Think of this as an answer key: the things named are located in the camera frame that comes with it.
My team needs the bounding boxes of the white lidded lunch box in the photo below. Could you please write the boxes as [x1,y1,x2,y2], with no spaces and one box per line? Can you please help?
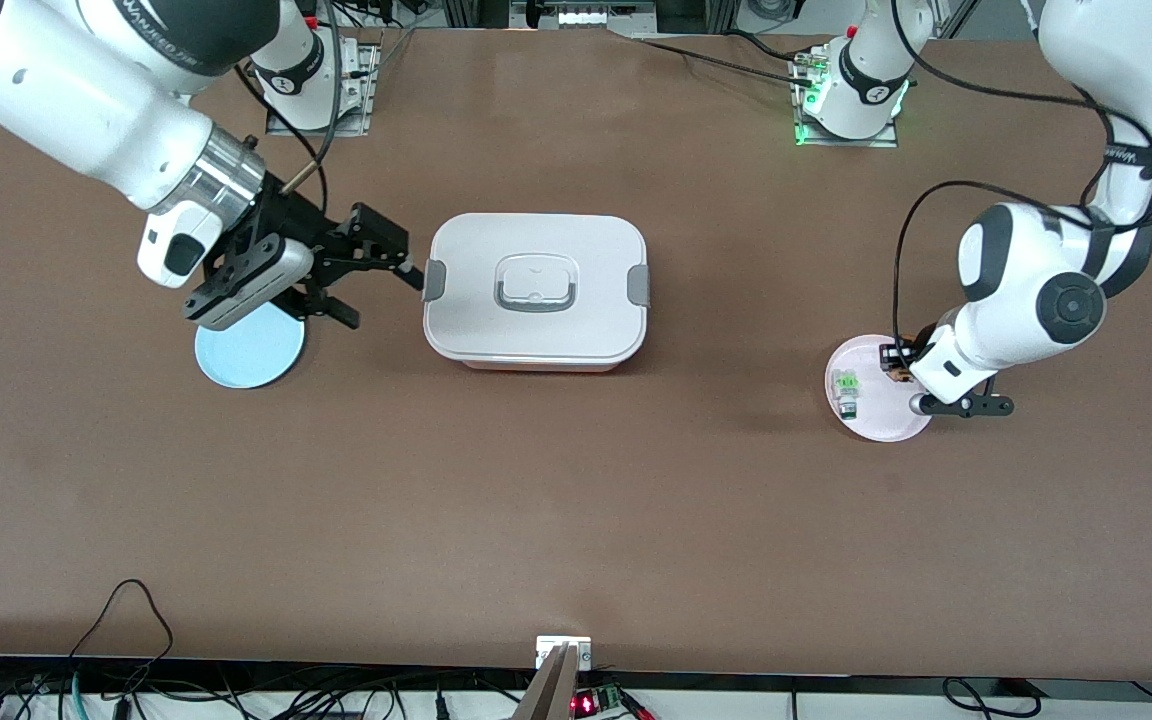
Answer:
[422,212,653,374]

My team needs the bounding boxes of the pink round plate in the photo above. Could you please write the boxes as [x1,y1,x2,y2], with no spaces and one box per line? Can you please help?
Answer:
[824,334,938,443]

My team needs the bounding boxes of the light blue round plate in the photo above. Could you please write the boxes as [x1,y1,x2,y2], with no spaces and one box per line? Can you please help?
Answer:
[194,300,307,390]

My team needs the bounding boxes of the white power strip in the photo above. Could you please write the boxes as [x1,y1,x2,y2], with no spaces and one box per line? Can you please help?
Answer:
[556,5,659,28]

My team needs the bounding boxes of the red-lit electronics board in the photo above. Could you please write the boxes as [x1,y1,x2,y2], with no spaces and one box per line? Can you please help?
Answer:
[570,684,629,717]

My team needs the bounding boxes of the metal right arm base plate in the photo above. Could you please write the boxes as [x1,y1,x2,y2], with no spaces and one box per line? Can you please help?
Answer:
[265,30,383,138]

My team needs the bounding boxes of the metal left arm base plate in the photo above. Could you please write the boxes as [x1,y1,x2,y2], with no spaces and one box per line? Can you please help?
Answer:
[791,45,900,149]

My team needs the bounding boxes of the black coiled cable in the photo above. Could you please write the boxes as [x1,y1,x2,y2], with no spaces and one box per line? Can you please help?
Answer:
[941,678,1047,719]

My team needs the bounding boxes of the thin black looped cable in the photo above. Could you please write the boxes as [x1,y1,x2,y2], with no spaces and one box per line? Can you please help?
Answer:
[66,578,175,691]

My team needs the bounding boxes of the black cable across table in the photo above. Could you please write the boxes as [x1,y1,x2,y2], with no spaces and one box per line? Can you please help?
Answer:
[636,30,819,87]

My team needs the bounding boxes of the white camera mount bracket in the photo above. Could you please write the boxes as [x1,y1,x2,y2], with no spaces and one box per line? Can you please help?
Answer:
[536,636,593,671]

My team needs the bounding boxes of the aluminium camera mount bar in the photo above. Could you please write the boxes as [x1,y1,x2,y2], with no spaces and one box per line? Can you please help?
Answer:
[514,645,582,720]

